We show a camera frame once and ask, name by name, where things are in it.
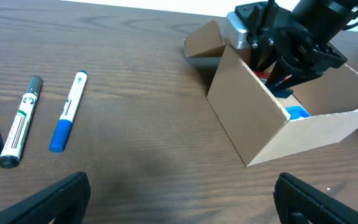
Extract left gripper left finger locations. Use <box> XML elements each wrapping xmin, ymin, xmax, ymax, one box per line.
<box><xmin>0</xmin><ymin>172</ymin><xmax>91</xmax><ymax>223</ymax></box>

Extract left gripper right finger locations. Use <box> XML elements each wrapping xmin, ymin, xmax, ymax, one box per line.
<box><xmin>273</xmin><ymin>172</ymin><xmax>358</xmax><ymax>224</ymax></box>

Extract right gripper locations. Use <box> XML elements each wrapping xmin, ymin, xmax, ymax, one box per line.
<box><xmin>234</xmin><ymin>1</ymin><xmax>347</xmax><ymax>98</ymax></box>

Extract red black stapler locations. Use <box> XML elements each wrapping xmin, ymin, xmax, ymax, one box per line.
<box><xmin>254</xmin><ymin>71</ymin><xmax>293</xmax><ymax>93</ymax></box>

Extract blue plastic block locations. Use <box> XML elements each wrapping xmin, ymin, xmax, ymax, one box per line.
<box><xmin>286</xmin><ymin>105</ymin><xmax>311</xmax><ymax>120</ymax></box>

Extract blue white whiteboard marker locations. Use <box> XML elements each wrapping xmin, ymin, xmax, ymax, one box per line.
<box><xmin>49</xmin><ymin>70</ymin><xmax>88</xmax><ymax>152</ymax></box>

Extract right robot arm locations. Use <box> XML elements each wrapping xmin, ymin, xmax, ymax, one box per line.
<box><xmin>226</xmin><ymin>0</ymin><xmax>358</xmax><ymax>98</ymax></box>

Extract open cardboard box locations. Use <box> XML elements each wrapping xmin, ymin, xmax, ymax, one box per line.
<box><xmin>184</xmin><ymin>21</ymin><xmax>358</xmax><ymax>166</ymax></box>

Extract black white whiteboard marker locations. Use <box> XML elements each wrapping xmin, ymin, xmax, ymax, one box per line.
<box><xmin>0</xmin><ymin>76</ymin><xmax>44</xmax><ymax>169</ymax></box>

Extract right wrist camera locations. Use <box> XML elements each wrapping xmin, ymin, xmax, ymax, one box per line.
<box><xmin>226</xmin><ymin>12</ymin><xmax>249</xmax><ymax>49</ymax></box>

